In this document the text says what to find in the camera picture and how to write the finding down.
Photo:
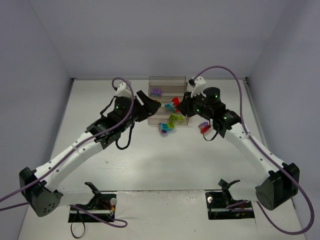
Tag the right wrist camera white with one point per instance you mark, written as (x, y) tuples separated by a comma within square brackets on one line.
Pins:
[(197, 85)]

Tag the green lego brick center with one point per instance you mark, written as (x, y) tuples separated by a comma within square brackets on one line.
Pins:
[(170, 126)]

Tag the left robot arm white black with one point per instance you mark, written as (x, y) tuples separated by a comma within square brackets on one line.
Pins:
[(40, 185)]

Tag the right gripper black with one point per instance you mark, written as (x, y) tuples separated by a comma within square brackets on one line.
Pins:
[(189, 106)]

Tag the blue lego brick center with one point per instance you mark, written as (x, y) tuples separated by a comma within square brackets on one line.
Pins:
[(163, 127)]

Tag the red lego brick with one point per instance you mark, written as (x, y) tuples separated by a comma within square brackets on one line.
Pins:
[(175, 101)]

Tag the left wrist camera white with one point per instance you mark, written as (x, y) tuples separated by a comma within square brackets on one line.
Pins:
[(122, 90)]

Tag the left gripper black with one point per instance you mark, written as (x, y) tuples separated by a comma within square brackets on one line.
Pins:
[(143, 108)]

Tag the blue small lego brick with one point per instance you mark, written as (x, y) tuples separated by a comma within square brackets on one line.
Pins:
[(169, 107)]

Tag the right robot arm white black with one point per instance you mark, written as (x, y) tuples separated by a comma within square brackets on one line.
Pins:
[(273, 186)]

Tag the clear bin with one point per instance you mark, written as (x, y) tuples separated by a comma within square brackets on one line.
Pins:
[(169, 90), (162, 116), (166, 99), (167, 81)]

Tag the clear bin farthest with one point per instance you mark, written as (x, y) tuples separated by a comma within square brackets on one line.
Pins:
[(167, 81)]

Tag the purple rounded lego brick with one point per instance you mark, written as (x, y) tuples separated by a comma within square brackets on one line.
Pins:
[(156, 92)]

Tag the clear bin nearest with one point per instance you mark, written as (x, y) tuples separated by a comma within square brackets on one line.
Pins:
[(162, 116)]

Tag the red curved lego piece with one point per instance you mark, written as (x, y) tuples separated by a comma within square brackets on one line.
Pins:
[(204, 129)]

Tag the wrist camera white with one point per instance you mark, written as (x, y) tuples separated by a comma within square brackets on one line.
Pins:
[(122, 90), (197, 85)]

